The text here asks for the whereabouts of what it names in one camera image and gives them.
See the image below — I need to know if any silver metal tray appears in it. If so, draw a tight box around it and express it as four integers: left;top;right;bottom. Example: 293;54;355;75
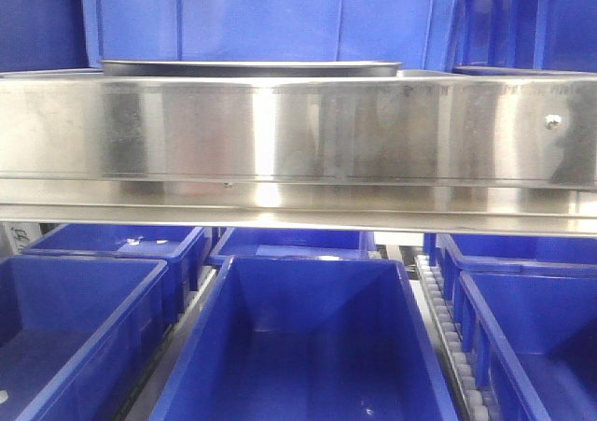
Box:
103;59;402;78

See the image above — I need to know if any blue bin behind centre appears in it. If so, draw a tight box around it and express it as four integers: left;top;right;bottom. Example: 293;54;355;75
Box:
208;228;377;266

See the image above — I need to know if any blue bin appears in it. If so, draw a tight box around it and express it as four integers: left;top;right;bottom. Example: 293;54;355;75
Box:
1;255;168;420
151;256;457;420
423;232;597;301
22;224;212;324
453;267;597;421
208;228;377;266

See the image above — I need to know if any stainless steel shelf front panel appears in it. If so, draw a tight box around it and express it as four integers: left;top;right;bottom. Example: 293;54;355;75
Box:
1;74;596;236

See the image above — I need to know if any blue bin behind left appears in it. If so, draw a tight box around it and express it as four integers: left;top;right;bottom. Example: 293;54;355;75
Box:
22;224;212;324

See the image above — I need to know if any blue bin lower centre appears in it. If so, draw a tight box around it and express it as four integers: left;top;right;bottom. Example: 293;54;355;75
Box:
151;256;457;420

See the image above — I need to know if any large blue crate upper centre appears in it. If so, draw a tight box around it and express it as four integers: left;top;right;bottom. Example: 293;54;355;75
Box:
82;0;460;70

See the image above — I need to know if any blue bin lower left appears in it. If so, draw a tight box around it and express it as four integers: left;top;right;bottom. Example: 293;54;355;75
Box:
1;255;168;420

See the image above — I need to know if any blue bin behind right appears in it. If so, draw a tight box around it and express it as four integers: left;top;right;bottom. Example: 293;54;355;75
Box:
423;232;597;301

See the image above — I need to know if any blue bin lower right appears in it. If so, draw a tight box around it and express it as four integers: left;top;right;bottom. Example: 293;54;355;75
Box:
453;267;597;421

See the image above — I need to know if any blue crate upper right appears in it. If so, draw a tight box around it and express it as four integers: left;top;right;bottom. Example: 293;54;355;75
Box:
453;0;596;73

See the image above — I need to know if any blue crate upper left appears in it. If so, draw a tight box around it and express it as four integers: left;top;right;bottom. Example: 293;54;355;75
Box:
1;0;89;72

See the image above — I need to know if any white roller conveyor rail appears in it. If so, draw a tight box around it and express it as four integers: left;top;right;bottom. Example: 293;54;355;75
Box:
414;251;501;420

